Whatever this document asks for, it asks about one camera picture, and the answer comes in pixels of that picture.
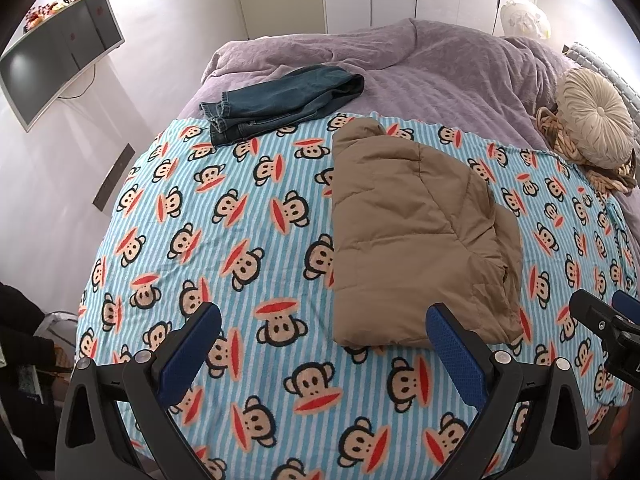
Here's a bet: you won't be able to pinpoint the television cable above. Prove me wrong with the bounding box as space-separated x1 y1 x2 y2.
57 62 97 100

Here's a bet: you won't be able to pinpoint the blue jeans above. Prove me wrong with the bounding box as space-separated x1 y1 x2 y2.
199 64 365 148

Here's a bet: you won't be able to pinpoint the beige braided knot cushion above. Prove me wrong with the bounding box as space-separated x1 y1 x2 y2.
536 106 638 196

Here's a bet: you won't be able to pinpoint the white door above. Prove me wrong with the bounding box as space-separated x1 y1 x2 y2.
231 0 327 41

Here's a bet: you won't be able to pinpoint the round cream pleated pillow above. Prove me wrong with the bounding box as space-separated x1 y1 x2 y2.
556 67 636 170

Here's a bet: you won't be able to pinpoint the dark cloth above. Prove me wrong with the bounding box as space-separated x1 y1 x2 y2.
0 282 66 480

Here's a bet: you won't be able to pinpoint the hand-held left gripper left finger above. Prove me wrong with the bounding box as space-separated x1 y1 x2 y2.
55 302 223 480

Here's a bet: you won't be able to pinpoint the white round floral cushion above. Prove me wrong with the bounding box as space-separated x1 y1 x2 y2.
500 0 552 40

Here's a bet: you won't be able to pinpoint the white bag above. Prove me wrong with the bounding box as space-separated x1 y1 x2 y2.
32 311 80 361

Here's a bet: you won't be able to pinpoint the dark wall strip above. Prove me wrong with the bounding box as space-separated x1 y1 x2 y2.
92 143 137 210

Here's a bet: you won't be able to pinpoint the tan puffer jacket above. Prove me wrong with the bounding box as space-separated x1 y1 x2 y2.
331 119 525 348

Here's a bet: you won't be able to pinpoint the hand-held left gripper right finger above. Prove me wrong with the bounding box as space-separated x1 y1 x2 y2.
425 302 593 480

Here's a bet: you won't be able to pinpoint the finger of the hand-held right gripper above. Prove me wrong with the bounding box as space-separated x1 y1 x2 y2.
611 289 640 326
569 289 640 391

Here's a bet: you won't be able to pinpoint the wall-mounted television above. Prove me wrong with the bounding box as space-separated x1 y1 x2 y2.
0 0 125 133

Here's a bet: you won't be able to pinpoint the grey booklet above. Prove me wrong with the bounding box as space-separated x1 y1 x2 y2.
16 364 45 403

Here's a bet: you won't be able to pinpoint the red flower decoration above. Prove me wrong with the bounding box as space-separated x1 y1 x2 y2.
24 2 66 31

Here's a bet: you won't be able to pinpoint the monkey print striped blanket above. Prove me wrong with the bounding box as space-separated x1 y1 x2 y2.
75 111 633 480

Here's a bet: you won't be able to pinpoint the purple bedspread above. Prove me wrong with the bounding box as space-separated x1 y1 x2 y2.
177 17 581 161

